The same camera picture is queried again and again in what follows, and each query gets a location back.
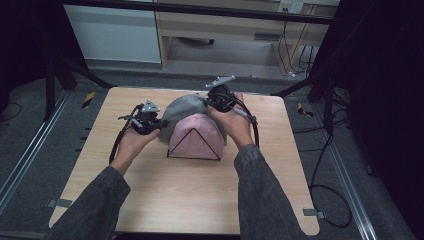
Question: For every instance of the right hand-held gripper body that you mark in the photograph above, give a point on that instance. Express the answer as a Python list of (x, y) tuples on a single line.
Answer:
[(221, 98)]

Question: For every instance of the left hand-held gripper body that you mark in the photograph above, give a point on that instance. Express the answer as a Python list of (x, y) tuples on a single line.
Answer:
[(146, 121)]

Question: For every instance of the grey beanie hat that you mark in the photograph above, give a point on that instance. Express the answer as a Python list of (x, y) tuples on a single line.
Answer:
[(183, 108)]

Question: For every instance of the pink beanie hat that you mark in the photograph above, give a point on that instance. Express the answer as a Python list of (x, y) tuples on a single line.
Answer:
[(203, 128)]

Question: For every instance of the person's left hand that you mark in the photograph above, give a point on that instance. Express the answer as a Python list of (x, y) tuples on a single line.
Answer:
[(133, 146)]

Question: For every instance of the person's right hand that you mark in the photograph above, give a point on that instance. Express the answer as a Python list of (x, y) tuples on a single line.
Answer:
[(236, 126)]

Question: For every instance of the yellow black tape marker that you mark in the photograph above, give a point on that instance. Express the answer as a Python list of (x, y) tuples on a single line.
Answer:
[(304, 110), (88, 99)]

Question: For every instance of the white cabinet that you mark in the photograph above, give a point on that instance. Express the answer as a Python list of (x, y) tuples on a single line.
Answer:
[(113, 33)]

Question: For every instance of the black metal stand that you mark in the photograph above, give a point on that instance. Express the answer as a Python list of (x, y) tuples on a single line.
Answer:
[(328, 100), (50, 86)]

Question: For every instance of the grey tape strip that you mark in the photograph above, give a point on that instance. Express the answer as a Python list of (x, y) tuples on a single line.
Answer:
[(60, 202), (313, 213)]

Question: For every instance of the black horizontal frame bar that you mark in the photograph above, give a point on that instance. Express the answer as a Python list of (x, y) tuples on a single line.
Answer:
[(200, 10)]

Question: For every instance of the wall power socket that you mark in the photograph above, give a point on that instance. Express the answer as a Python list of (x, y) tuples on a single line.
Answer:
[(290, 7)]

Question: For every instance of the metal floor rail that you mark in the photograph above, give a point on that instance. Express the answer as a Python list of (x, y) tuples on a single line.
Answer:
[(30, 150), (346, 183)]

